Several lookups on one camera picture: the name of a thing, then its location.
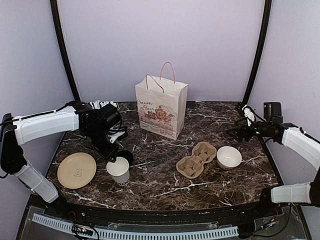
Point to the white ceramic bowl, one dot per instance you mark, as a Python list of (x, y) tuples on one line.
[(228, 157)]

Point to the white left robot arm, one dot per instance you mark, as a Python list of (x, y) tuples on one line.
[(101, 122)]

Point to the black left frame post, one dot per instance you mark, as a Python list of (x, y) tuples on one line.
[(63, 49)]

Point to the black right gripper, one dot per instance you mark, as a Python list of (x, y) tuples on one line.
[(240, 129)]

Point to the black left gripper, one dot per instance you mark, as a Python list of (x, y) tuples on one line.
[(108, 154)]

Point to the black frame post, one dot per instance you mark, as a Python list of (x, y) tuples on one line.
[(259, 51), (63, 49)]

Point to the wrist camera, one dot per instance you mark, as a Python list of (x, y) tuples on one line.
[(120, 134), (246, 113)]

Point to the white cream bear paper bag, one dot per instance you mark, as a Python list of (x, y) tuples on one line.
[(161, 105)]

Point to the white slotted cable duct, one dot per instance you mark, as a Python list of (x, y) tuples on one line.
[(121, 231)]

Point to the white paper coffee cup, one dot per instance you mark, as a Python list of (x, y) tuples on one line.
[(119, 171)]

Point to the black front table rail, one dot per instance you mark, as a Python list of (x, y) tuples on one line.
[(88, 211)]

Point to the beige round plate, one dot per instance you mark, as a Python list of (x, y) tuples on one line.
[(76, 170)]

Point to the white wrapped straws bundle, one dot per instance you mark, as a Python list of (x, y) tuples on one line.
[(97, 104)]

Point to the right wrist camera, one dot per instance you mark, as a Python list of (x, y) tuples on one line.
[(246, 113)]

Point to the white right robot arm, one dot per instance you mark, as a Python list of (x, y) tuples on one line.
[(272, 127)]

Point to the black right frame post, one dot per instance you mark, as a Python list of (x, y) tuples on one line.
[(259, 51)]

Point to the black plastic cup lid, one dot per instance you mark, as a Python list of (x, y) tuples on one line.
[(127, 155)]

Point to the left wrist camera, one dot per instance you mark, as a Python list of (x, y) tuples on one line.
[(120, 134)]

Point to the brown pulp cup carrier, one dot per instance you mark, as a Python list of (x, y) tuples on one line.
[(192, 166)]

